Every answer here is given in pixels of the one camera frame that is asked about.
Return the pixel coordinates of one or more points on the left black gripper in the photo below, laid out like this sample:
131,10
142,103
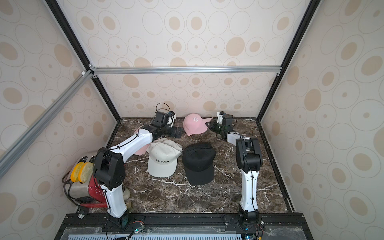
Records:
178,133

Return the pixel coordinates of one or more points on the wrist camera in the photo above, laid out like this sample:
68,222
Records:
171,119
220,117

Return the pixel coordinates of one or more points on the left diagonal aluminium rail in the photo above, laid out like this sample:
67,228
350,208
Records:
24,142

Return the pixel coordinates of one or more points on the small round brown bottle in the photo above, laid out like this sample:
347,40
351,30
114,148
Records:
129,204

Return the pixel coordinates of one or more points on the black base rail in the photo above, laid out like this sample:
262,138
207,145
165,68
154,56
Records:
281,226

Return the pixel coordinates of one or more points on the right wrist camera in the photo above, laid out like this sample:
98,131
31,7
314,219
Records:
220,117

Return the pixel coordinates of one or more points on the horizontal aluminium rail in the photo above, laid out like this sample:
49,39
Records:
184,70

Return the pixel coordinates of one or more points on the black right frame post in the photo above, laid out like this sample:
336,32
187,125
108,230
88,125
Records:
302,28

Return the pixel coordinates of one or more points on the white cap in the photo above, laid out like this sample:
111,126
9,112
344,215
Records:
163,157

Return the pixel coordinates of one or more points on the small glass jar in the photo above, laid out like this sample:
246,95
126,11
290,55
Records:
126,194

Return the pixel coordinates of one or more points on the left yellow toast slice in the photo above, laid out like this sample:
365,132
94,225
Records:
76,171

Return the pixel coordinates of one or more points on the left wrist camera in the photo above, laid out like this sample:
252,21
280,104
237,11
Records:
171,119

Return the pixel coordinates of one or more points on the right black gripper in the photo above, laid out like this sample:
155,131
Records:
214,124

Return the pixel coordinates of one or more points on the right yellow toast slice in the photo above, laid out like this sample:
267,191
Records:
85,172

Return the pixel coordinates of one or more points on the small circuit board with led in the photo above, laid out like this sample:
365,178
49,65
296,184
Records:
136,227

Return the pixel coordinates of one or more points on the red silver toaster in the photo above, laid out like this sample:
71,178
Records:
88,194

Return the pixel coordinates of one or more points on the black cap front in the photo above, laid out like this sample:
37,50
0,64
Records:
198,161

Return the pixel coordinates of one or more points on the yellow toast slice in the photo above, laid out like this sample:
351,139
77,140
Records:
85,172
76,171

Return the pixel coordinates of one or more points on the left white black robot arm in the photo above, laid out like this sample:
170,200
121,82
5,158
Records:
109,169

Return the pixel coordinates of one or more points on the black left frame post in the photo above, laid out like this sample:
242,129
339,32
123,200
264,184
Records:
76,45

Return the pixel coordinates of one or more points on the black frame post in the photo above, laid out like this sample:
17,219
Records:
76,45
302,28

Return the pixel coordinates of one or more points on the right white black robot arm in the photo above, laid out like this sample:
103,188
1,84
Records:
249,161

